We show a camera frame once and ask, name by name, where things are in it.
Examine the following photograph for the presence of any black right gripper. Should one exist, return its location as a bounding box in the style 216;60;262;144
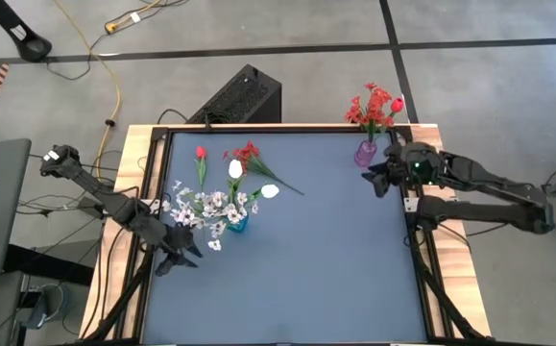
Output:
360;141;445;199

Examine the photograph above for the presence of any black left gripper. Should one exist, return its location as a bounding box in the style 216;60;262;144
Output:
154;222;205;278

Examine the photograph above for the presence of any white veined flower bunch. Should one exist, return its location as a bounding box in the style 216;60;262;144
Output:
160;180;197;231
204;218;226;253
193;189;260;227

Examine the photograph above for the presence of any red flower bunch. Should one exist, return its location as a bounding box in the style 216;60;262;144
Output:
343;82;397;143
223;140;305;197

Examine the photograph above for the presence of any red tulip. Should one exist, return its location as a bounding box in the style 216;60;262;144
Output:
371;97;405;143
194;145;209;192

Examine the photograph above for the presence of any white tulip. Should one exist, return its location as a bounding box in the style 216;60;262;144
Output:
227;159;246;212
246;184;281;212

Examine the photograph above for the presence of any purple glass vase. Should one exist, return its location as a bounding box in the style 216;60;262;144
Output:
352;138;378;169

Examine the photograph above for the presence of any blue glass vase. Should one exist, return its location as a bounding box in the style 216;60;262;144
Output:
226;213;251;235

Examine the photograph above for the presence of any black computer tower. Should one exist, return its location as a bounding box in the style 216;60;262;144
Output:
185;63;282;125

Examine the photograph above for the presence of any black floor stand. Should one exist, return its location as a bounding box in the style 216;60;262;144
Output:
0;0;53;63

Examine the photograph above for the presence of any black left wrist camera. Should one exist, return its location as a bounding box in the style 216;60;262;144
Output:
164;224;187;244

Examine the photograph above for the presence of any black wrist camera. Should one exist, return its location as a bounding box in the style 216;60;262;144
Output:
404;153;435;186
164;224;187;244

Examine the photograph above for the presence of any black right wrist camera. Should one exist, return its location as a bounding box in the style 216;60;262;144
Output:
404;153;435;186

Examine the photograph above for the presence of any black diagonal frame strut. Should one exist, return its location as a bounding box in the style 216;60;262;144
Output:
83;247;157;343
409;235;488;341

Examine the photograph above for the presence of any yellow extension cable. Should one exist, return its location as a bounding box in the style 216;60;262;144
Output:
54;0;163;182

